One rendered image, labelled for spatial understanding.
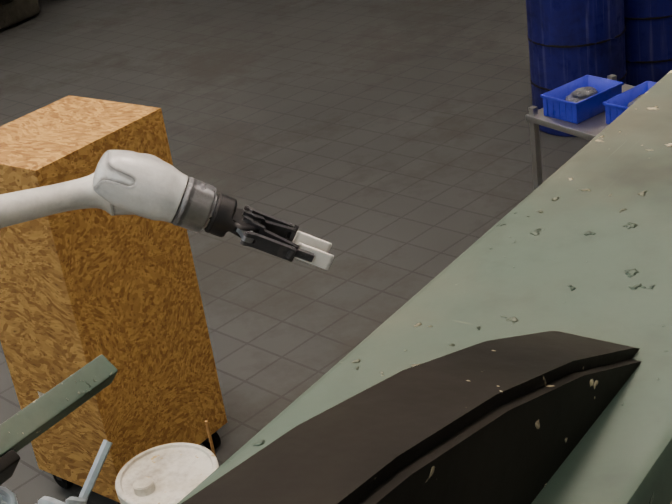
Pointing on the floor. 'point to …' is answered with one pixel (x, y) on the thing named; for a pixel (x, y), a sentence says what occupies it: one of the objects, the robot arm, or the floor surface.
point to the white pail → (165, 473)
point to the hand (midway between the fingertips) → (313, 250)
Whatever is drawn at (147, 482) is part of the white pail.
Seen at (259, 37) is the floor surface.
